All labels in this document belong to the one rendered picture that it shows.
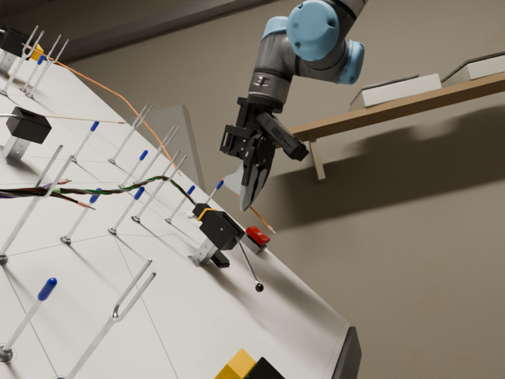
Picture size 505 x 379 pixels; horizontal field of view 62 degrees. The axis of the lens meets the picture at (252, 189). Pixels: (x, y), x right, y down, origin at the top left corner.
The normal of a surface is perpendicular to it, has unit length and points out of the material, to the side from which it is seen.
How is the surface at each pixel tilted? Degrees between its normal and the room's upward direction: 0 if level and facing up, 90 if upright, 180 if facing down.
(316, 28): 90
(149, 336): 53
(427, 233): 90
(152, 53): 90
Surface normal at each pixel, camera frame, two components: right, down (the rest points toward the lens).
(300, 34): -0.33, 0.00
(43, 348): 0.60, -0.77
